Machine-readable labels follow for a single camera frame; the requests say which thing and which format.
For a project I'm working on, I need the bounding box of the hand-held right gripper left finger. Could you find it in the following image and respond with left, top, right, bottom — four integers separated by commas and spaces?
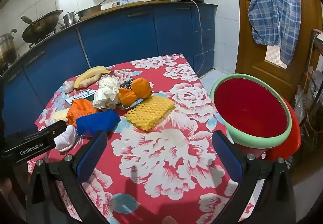
26, 130, 109, 224

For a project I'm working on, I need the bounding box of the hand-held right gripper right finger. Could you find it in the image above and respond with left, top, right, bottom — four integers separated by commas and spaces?
212, 130, 297, 224

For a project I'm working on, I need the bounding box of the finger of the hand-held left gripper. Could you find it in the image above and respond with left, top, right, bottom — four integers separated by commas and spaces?
38, 120, 67, 142

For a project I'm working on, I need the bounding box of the white cloth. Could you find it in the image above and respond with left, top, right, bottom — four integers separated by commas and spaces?
54, 127, 77, 152

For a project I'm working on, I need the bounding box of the yellow sponge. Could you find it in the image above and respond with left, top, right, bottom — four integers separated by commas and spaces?
52, 108, 70, 123

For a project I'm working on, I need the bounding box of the orange mesh bag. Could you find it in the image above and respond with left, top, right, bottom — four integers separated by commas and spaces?
67, 99, 100, 127

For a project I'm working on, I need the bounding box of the blue cloth bundle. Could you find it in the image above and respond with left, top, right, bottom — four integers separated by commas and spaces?
76, 110, 121, 136

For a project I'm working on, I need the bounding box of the blue white carton box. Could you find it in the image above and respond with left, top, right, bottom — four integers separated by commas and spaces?
65, 89, 96, 104

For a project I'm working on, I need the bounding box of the red bucket with green rim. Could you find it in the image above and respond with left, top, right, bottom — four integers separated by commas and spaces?
210, 74, 292, 156

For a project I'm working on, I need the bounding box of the white tissue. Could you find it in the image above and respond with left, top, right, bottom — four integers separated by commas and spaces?
98, 77, 120, 93
93, 88, 120, 111

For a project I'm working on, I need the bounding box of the blue plastic hook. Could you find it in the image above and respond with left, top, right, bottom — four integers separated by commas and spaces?
121, 99, 143, 111

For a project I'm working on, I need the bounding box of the yellow foam net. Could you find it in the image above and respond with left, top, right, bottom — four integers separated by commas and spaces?
125, 95, 175, 133

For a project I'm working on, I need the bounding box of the dark steel wool scrubber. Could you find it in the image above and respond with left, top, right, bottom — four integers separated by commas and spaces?
119, 79, 137, 90

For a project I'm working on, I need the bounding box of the orange plastic bag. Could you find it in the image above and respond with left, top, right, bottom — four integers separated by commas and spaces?
119, 77, 152, 108

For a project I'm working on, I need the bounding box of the garlic bulb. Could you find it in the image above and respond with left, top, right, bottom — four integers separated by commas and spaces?
63, 81, 76, 93

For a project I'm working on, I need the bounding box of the ginger root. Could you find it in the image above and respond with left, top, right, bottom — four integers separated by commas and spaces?
81, 74, 103, 88

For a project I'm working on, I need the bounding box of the yellow banana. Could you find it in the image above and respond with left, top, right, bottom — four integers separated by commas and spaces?
74, 66, 112, 89

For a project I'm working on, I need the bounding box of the red floral tablecloth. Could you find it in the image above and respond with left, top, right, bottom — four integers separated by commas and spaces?
26, 53, 255, 224

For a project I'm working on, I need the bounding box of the red plastic chair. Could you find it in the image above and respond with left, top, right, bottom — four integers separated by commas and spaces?
265, 98, 302, 161

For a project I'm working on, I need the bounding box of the gas stove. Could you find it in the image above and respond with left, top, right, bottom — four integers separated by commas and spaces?
28, 29, 56, 49

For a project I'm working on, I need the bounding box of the steel stockpot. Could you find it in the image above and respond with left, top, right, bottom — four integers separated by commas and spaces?
0, 29, 18, 68

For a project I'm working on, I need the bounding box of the black wok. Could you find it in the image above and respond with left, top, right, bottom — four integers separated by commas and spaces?
21, 10, 63, 44

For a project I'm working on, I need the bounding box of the blue kitchen cabinet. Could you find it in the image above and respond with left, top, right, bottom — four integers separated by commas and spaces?
0, 3, 218, 138

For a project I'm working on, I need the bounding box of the small steel kettle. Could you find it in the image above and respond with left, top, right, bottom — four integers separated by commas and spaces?
59, 11, 80, 28

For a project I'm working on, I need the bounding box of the wooden door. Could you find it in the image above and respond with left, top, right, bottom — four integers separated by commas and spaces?
233, 0, 318, 98

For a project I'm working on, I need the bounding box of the blue plaid shirt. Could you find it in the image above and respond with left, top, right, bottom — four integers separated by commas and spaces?
248, 0, 302, 65

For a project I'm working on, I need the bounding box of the wire storage rack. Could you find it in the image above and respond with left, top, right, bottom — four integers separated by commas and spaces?
294, 28, 323, 154

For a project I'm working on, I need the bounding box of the long-handled frying pan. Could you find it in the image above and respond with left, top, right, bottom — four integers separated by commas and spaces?
75, 0, 120, 18

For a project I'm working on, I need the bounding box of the white power cable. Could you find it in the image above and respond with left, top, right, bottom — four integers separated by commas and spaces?
188, 0, 206, 76

